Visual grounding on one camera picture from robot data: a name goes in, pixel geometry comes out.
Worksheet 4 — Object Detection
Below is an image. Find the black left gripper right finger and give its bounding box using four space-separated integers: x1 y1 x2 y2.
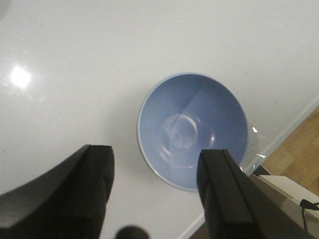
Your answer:
197 149 313 239

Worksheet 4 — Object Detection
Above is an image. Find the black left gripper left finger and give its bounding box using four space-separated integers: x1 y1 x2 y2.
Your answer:
0 145 115 239

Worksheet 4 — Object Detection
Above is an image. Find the light blue bowl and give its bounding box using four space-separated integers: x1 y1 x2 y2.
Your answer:
137 73 249 192

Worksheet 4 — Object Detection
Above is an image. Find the black cable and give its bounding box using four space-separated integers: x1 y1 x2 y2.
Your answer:
300 199 319 231

